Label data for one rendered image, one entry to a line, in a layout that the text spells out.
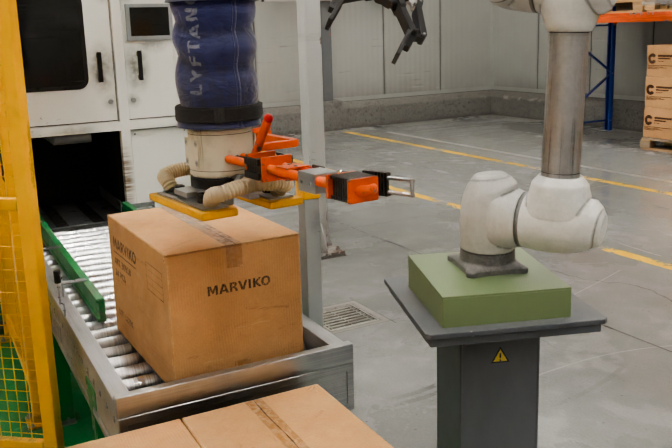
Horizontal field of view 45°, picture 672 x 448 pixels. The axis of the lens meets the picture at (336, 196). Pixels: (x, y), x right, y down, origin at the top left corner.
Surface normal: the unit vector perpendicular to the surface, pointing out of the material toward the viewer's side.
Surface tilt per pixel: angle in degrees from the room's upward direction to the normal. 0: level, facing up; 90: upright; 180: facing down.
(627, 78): 90
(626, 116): 90
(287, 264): 90
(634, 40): 90
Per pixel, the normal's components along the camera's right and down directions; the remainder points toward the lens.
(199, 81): -0.18, -0.06
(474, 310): 0.16, 0.20
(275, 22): 0.49, 0.16
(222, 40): 0.21, -0.18
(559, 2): -0.55, 0.28
